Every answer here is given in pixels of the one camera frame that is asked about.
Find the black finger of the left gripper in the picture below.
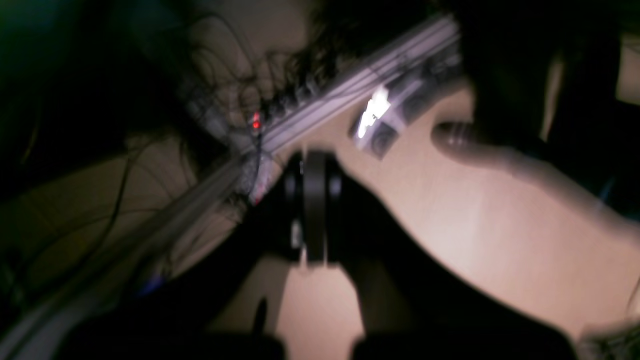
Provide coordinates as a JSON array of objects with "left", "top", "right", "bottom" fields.
[
  {"left": 55, "top": 152, "right": 304, "bottom": 360},
  {"left": 306, "top": 151, "right": 578, "bottom": 360}
]

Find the black power strip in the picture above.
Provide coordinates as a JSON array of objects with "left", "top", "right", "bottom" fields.
[{"left": 185, "top": 60, "right": 351, "bottom": 151}]

